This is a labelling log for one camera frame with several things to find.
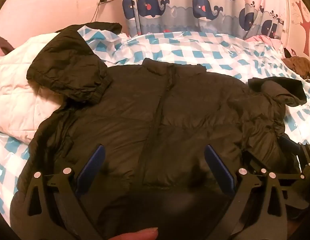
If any black puffer jacket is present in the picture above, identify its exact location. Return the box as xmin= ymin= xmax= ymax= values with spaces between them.
xmin=9 ymin=26 xmax=308 ymax=240

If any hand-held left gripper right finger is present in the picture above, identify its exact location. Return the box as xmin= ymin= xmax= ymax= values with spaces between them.
xmin=204 ymin=144 xmax=288 ymax=240

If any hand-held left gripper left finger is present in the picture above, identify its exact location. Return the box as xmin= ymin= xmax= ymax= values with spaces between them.
xmin=22 ymin=144 xmax=106 ymax=240

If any brown cloth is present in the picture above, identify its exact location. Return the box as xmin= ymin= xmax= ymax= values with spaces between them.
xmin=281 ymin=56 xmax=310 ymax=80

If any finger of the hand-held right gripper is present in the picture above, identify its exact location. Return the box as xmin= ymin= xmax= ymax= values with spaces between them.
xmin=242 ymin=149 xmax=269 ymax=175
xmin=280 ymin=134 xmax=310 ymax=180

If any person's left hand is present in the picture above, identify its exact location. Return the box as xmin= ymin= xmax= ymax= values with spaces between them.
xmin=110 ymin=227 xmax=159 ymax=240

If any black cloth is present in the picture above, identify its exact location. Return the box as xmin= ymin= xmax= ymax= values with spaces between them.
xmin=56 ymin=22 xmax=123 ymax=34

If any thin black cable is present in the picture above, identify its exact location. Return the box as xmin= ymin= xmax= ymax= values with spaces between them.
xmin=91 ymin=1 xmax=102 ymax=23

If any dark grey cloth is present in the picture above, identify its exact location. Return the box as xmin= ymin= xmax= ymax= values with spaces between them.
xmin=0 ymin=36 xmax=16 ymax=56

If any blue white checkered plastic sheet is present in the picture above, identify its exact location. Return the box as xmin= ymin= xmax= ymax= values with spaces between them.
xmin=0 ymin=27 xmax=310 ymax=220

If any pink cloth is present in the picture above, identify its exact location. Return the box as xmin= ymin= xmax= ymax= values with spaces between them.
xmin=245 ymin=35 xmax=283 ymax=50

